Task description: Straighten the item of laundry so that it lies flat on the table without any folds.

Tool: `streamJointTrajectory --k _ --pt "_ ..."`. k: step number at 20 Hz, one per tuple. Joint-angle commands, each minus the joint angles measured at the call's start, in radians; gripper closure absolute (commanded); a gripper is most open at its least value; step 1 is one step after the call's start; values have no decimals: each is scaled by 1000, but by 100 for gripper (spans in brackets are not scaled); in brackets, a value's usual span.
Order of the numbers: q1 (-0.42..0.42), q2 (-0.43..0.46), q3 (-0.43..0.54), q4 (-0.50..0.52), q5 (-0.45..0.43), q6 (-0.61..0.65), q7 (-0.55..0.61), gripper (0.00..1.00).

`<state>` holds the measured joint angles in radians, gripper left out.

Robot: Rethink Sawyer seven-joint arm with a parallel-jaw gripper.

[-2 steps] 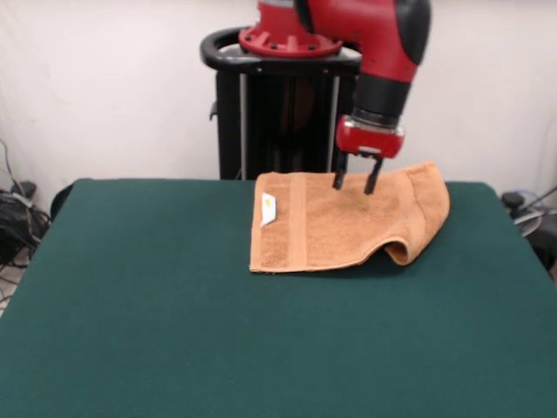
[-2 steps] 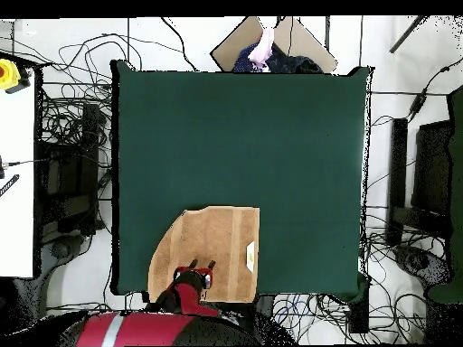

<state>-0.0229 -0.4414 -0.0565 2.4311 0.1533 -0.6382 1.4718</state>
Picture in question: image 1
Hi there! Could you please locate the dark green table cloth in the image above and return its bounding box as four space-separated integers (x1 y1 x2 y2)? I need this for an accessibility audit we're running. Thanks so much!
0 177 557 418

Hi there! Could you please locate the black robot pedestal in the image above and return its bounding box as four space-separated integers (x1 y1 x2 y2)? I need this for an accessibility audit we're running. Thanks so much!
199 26 365 180

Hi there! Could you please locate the black cable tangle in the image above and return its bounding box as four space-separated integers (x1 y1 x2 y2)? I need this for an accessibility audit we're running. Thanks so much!
0 138 52 269

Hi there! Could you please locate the black bulky object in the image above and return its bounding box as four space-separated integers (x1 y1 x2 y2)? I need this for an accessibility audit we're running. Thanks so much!
528 226 557 269

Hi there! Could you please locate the grey round stand base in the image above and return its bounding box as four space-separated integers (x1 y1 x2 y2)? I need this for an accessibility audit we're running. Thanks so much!
513 207 544 239

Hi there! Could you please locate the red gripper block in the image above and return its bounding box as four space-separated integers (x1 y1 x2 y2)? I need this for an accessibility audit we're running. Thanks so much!
332 115 406 195

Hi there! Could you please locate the orange terry towel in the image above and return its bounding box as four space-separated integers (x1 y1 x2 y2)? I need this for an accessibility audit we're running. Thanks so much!
249 160 451 274

